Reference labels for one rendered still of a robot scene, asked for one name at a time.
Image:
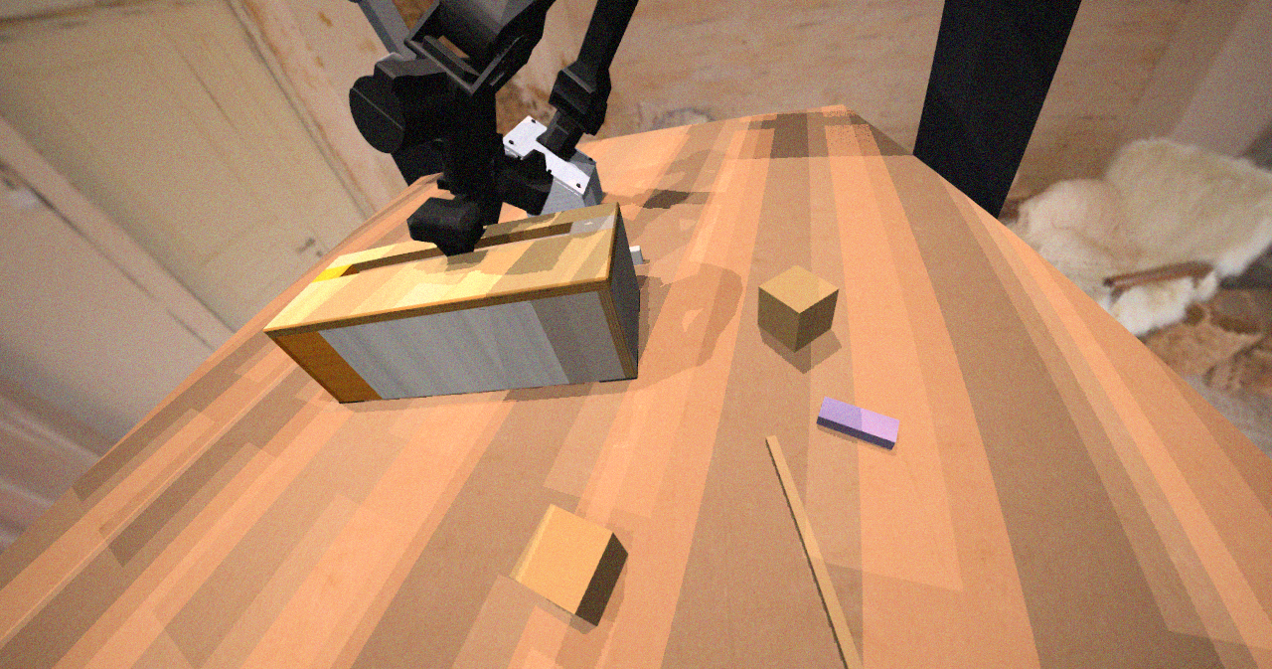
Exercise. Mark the purple rectangular block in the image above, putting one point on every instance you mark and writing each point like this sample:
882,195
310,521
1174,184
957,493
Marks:
857,422

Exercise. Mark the long tan wooden stick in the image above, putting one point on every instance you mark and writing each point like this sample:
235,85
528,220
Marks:
836,618

